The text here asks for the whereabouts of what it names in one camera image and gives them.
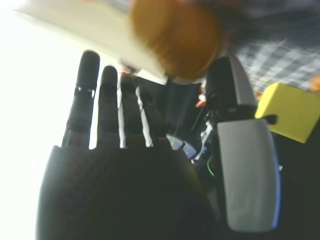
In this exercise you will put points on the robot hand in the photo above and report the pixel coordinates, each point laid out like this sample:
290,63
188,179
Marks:
112,195

